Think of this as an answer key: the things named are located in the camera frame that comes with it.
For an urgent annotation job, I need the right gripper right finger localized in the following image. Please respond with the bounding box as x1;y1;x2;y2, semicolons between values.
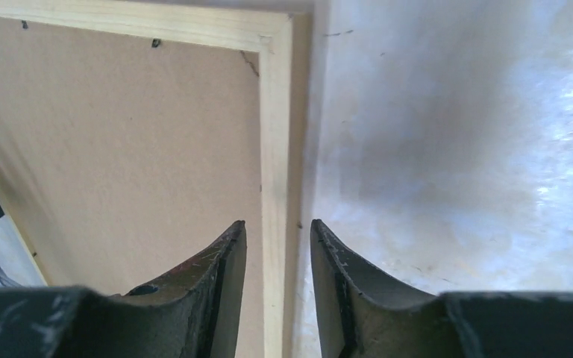
310;219;573;357

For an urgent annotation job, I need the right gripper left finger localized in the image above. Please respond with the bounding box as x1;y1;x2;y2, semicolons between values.
0;221;247;357

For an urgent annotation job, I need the brown backing board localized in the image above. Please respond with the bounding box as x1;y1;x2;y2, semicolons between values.
0;19;263;357

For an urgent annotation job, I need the light wooden picture frame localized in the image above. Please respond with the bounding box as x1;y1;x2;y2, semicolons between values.
0;1;313;357

